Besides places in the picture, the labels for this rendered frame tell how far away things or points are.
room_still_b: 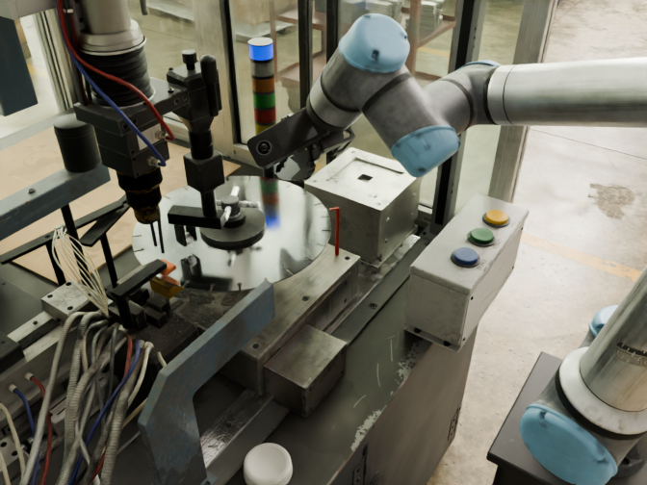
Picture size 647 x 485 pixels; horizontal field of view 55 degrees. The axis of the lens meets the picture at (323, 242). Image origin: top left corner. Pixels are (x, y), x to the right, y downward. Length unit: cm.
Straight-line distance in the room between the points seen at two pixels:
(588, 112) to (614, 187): 250
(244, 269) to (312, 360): 18
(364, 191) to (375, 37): 54
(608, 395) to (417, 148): 35
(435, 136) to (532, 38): 45
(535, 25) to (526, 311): 142
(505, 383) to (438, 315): 105
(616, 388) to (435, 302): 41
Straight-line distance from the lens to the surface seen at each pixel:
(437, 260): 107
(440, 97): 78
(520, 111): 80
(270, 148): 88
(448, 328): 110
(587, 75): 77
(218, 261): 98
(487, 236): 113
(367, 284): 122
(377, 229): 121
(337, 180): 127
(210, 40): 157
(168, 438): 83
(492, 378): 212
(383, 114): 75
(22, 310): 118
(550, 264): 264
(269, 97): 124
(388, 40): 76
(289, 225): 105
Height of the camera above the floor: 155
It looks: 37 degrees down
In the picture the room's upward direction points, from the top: straight up
